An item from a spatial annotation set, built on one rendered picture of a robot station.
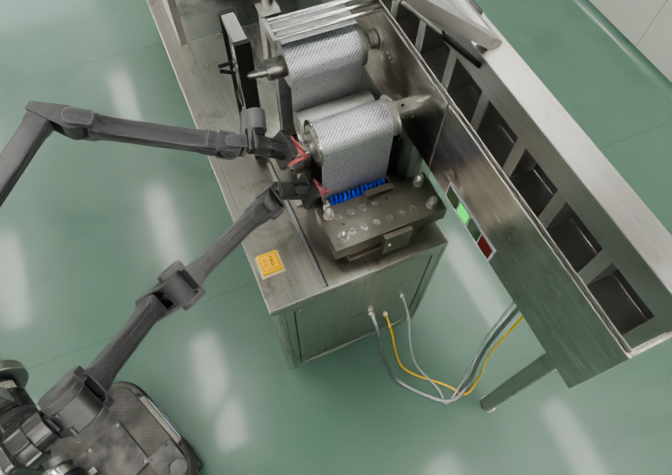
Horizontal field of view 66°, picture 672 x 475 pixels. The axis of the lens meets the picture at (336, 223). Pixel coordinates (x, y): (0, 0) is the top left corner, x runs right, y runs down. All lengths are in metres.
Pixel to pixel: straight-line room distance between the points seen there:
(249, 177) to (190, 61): 0.66
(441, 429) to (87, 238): 2.04
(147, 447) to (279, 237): 1.04
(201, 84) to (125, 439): 1.46
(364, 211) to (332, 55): 0.50
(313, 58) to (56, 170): 2.12
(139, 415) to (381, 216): 1.32
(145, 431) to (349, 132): 1.48
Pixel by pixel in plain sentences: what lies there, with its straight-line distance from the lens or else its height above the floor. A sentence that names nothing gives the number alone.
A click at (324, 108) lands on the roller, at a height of 1.23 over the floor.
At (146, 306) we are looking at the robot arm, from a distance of 1.33.
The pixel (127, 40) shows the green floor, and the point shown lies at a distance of 3.98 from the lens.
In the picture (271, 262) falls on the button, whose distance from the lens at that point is 1.73.
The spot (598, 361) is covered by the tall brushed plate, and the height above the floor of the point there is 1.33.
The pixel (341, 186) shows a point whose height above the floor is 1.06.
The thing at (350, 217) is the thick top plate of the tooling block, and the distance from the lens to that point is 1.68.
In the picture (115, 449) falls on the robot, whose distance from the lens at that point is 2.38.
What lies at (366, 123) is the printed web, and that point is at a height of 1.30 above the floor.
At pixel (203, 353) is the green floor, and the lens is 2.64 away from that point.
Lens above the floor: 2.49
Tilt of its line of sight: 61 degrees down
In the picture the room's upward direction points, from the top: 3 degrees clockwise
